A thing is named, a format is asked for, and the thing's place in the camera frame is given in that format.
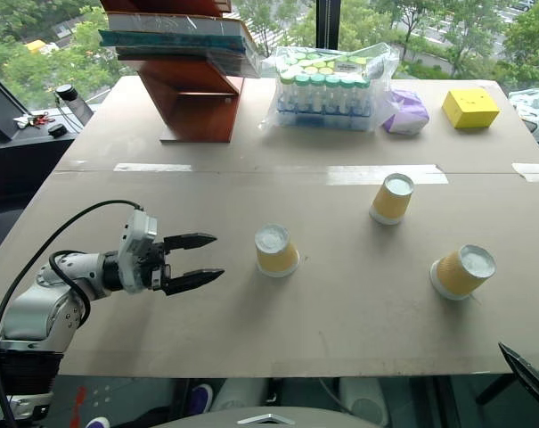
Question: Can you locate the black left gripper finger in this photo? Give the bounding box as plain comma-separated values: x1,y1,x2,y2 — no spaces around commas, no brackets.
162,232,218,252
161,267,226,297

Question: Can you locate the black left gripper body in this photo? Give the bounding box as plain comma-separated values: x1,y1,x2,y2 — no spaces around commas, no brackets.
136,241,173,293

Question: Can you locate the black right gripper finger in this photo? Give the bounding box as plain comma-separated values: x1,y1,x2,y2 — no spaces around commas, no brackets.
497,342,539,428

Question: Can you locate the yellow paper cup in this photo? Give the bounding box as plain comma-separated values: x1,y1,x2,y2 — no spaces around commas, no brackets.
254,223,301,280
429,243,497,301
368,172,416,226

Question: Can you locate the white and purple rounded shape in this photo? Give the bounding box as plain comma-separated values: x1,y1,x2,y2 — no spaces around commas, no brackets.
189,383,216,416

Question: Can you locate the brown wooden shelf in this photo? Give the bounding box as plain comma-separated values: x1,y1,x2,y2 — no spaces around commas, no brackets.
100,0,247,144

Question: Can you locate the short clear tape strip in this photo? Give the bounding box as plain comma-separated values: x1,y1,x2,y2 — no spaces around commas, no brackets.
511,162,539,184

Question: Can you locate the silver robot torso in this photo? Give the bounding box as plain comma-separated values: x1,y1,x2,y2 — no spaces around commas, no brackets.
151,404,388,428

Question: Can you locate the red key bunch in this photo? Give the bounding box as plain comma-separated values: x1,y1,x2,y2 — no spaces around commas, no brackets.
12,112,57,131

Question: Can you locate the clear bottle with black cap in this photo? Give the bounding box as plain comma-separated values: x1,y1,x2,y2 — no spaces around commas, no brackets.
53,84,95,133

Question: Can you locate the clear bag of sample tubes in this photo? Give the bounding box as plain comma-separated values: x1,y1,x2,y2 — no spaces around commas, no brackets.
257,41,402,134

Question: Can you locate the teal wrapped book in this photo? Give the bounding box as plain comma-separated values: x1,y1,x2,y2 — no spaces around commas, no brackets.
97,28,249,52

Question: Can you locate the wide clear tape strip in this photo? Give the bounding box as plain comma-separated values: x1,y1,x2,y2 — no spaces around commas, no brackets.
327,163,450,185

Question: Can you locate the crumpled clear plastic bag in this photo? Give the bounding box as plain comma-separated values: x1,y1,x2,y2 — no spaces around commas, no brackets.
507,87,539,135

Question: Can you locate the grey wrapped book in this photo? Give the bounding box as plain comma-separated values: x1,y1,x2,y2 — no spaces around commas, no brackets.
105,12,254,41

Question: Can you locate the yellow cardboard box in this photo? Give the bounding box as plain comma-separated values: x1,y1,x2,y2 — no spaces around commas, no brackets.
441,87,502,130

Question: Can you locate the purple and white packet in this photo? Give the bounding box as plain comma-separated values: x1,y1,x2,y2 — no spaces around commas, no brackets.
380,88,431,136

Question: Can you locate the black window mullion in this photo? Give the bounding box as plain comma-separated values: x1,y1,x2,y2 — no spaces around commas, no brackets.
315,0,342,51

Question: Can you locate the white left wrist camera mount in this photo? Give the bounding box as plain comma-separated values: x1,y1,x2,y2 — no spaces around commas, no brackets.
117,210,159,296

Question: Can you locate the short black forearm cable loop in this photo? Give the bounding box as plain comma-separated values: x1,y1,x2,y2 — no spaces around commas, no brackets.
48,250,93,326

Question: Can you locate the black slanted frame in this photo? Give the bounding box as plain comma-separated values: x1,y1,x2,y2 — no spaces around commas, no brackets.
0,65,30,144

